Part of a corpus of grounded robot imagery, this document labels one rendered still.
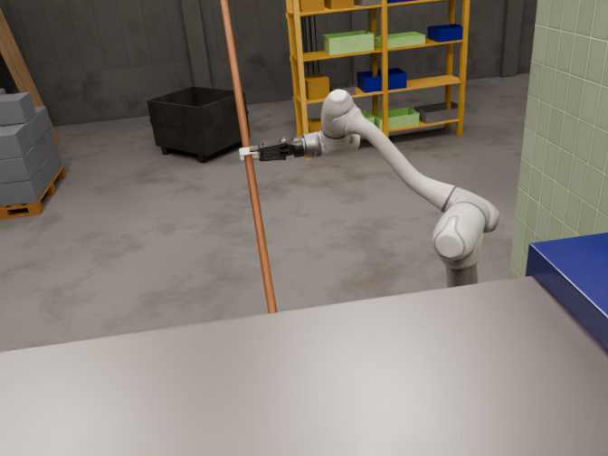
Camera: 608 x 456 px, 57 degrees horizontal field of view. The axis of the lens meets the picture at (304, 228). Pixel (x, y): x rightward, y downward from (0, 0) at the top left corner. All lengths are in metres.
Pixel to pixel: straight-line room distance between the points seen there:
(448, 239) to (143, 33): 9.36
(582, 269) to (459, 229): 0.85
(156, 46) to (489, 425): 10.27
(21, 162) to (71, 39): 4.23
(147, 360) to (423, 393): 0.40
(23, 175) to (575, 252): 6.67
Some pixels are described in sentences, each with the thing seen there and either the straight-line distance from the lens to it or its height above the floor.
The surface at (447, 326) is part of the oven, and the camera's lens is 0.88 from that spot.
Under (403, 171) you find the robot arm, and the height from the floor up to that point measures 1.90.
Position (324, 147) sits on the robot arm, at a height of 1.96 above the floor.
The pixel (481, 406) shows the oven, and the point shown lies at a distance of 0.76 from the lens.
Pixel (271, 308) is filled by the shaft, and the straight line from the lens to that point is 1.84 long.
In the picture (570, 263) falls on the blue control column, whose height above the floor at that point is 2.15.
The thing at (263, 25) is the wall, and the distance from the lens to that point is 10.67.
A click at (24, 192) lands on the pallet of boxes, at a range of 7.31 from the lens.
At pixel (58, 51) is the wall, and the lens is 11.05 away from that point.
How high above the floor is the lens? 2.63
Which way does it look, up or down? 27 degrees down
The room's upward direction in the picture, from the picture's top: 5 degrees counter-clockwise
